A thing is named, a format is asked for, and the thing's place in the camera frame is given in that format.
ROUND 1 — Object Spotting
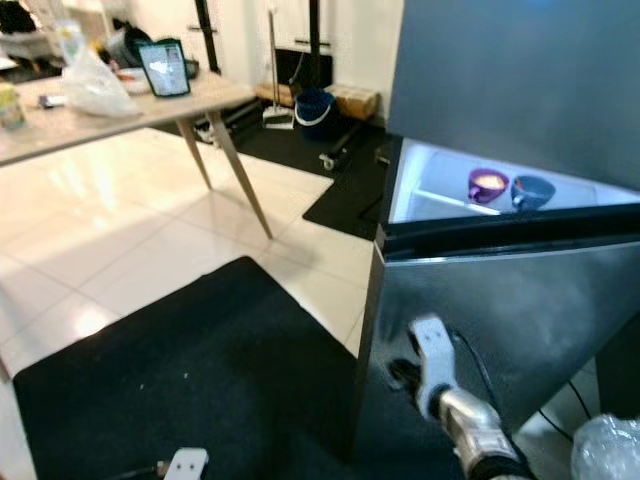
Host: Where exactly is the dark carpet floor mat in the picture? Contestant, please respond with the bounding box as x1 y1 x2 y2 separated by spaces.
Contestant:
12 256 471 480

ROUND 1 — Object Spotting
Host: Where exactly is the silver fridge door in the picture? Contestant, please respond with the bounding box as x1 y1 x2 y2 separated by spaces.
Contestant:
350 205 640 461

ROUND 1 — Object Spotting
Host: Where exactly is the silver pole dustpan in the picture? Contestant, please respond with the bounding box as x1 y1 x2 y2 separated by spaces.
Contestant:
262 8 296 130

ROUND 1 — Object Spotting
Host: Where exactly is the silver fridge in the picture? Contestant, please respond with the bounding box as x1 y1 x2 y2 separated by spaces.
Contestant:
355 0 640 421

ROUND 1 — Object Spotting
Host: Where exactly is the light wooden table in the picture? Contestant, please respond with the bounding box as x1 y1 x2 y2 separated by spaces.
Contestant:
0 65 276 241

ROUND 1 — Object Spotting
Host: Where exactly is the yellow instant noodle cup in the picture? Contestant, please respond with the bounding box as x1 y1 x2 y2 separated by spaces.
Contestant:
0 82 28 131

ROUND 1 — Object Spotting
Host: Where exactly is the yellow green juice carton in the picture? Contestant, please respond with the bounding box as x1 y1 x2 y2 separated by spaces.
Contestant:
55 18 88 63

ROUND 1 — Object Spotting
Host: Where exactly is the white plastic bag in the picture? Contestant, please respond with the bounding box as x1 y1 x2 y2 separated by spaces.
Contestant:
60 45 133 119

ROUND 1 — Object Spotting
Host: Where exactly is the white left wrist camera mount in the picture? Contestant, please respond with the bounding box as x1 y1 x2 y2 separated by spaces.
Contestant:
163 447 210 480

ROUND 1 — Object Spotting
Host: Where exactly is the blue plastic bucket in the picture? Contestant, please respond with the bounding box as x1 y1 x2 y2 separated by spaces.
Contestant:
294 87 338 141

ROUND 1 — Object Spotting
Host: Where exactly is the green snack packet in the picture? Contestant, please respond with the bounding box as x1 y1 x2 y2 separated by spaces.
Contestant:
136 38 193 99

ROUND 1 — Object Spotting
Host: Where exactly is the taped cardboard box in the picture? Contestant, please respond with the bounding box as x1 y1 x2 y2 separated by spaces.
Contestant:
330 84 381 122

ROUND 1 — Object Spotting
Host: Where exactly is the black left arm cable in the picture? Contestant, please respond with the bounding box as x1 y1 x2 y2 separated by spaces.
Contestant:
105 460 173 480

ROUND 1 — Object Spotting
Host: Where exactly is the black rubber floor mat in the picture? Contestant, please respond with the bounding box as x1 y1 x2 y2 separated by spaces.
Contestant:
150 118 401 241

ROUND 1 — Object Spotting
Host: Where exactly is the black stand pole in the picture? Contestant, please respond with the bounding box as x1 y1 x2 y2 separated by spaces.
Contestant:
295 0 336 89
195 0 223 76

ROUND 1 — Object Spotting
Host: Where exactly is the black wheeled base bar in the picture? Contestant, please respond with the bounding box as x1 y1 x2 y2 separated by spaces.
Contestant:
318 118 366 171

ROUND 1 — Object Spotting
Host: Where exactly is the crumpled clear plastic wrap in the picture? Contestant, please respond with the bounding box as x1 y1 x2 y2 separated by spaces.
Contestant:
570 414 640 480

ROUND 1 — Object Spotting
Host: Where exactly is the dark grey round container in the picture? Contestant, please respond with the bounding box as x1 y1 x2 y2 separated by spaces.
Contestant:
105 27 153 69

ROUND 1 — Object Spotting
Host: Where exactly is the black flat board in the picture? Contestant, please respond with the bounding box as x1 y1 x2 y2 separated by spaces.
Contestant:
278 48 333 89

